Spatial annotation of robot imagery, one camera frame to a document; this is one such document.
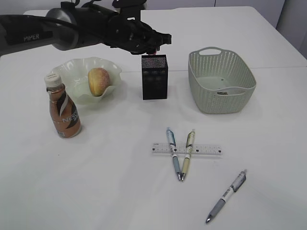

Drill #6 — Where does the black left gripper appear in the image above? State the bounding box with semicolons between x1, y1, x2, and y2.
105;16;172;55

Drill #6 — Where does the sugared bread roll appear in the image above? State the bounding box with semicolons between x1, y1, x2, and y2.
88;68;111;97

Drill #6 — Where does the brown coffee bottle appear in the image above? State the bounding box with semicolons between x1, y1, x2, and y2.
44;73;82;138

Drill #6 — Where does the blue grey pen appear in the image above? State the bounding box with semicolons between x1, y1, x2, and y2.
166;127;182;181

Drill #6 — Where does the transparent plastic ruler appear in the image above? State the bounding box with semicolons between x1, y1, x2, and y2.
151;143;223;156

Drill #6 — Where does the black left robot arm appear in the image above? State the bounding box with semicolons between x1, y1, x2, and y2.
0;0;172;56

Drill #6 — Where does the black mesh pen holder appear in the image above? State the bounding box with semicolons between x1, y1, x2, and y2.
141;55;168;100

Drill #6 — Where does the pale green glass plate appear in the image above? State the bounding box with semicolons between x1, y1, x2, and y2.
50;57;122;104

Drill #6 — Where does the pale green plastic basket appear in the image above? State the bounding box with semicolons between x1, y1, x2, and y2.
188;47;257;114

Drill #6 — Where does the beige pen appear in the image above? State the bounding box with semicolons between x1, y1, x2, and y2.
181;129;195;182

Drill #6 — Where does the white grey pen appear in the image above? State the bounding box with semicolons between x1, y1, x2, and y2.
205;169;247;224

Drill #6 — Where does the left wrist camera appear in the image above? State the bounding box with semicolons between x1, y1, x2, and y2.
112;0;147;17

